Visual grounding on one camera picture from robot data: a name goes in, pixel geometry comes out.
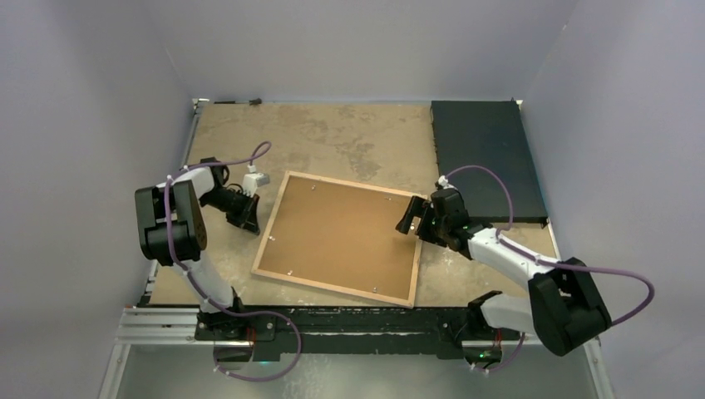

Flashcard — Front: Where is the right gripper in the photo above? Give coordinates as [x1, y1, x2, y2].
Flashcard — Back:
[396, 196, 449, 249]

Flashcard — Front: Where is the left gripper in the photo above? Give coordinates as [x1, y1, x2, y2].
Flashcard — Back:
[198, 189, 259, 234]

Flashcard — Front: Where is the picture frame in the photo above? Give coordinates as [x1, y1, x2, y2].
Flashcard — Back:
[250, 170, 428, 309]

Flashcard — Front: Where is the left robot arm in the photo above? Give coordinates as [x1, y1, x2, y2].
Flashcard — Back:
[135, 157, 269, 340]

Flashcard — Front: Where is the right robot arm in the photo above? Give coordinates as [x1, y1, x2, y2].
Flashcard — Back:
[396, 189, 613, 356]

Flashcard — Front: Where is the black foam mat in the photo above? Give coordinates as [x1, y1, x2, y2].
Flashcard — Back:
[430, 100, 549, 225]

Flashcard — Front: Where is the black mounting plate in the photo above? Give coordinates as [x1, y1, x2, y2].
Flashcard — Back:
[195, 305, 520, 362]

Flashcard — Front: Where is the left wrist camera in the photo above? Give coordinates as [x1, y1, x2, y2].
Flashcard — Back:
[241, 164, 270, 197]

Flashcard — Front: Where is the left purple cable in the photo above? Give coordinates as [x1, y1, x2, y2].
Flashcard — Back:
[162, 141, 303, 382]

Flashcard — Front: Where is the purple cable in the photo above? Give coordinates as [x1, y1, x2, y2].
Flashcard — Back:
[437, 165, 656, 376]
[162, 141, 303, 382]

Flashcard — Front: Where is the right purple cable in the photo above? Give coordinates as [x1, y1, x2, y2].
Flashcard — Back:
[437, 165, 656, 376]

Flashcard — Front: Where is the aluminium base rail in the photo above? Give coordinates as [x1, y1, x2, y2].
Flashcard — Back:
[114, 307, 600, 347]

